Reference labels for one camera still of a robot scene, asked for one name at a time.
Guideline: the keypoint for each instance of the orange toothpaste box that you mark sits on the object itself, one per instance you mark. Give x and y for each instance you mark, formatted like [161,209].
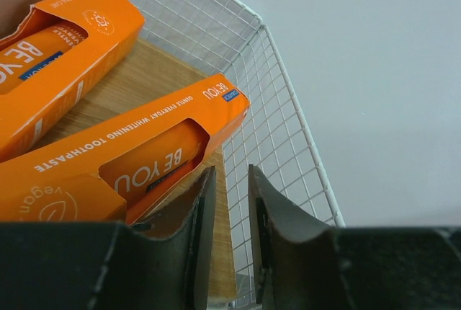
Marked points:
[57,54]

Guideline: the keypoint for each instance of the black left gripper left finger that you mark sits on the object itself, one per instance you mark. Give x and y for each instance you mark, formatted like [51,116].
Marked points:
[161,263]

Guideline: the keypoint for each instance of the white wire wooden shelf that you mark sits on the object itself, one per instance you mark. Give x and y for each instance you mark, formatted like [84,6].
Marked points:
[183,41]

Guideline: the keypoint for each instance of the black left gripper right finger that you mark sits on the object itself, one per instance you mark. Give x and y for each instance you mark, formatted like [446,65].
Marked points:
[301,262]

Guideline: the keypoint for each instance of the orange box front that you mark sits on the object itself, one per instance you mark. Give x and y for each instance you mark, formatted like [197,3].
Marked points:
[124,167]

